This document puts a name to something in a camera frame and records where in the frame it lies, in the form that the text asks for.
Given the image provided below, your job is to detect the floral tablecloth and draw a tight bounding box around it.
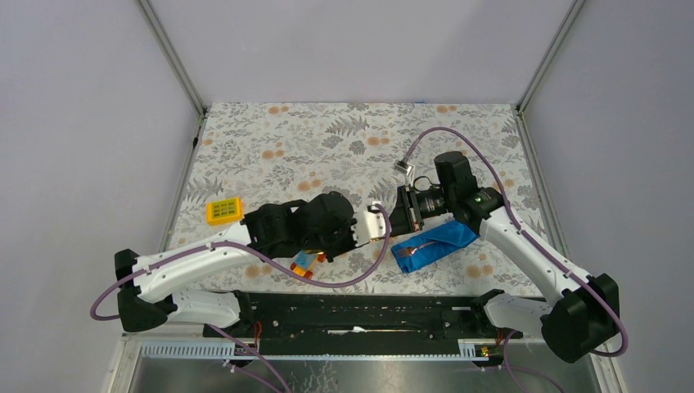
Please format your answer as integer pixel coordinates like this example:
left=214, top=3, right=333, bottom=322
left=168, top=103, right=546, bottom=296

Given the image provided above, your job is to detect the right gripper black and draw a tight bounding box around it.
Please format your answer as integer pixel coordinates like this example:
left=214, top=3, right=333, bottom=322
left=389, top=185, right=455, bottom=237

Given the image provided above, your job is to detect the yellow toy block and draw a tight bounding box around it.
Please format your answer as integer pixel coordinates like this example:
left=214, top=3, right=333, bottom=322
left=205, top=197, right=244, bottom=226

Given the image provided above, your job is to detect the blue cloth napkin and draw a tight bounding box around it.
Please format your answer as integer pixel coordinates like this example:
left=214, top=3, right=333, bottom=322
left=391, top=220, right=479, bottom=273

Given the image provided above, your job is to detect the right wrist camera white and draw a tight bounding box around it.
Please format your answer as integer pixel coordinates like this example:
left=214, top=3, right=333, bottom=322
left=394, top=160, right=414, bottom=176

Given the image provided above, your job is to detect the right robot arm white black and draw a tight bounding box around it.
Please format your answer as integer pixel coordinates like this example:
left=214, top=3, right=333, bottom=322
left=390, top=151, right=622, bottom=363

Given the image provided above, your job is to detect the gold fork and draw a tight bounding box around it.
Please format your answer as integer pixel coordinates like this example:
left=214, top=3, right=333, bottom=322
left=394, top=242, right=435, bottom=258

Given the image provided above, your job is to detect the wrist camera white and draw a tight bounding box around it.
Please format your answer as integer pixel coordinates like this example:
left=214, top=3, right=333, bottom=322
left=394, top=160, right=414, bottom=176
left=350, top=201, right=385, bottom=248

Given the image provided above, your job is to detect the blue orange toy car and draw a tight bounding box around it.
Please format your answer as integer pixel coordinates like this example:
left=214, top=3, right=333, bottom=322
left=290, top=251, right=327, bottom=279

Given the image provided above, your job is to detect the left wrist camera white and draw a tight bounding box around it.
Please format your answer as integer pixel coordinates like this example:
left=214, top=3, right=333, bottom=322
left=350, top=201, right=385, bottom=248

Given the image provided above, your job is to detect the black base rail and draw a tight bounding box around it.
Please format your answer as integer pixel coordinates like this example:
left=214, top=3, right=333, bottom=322
left=222, top=291, right=508, bottom=356

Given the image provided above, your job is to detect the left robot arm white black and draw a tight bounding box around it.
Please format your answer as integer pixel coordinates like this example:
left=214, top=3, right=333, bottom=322
left=115, top=192, right=357, bottom=337

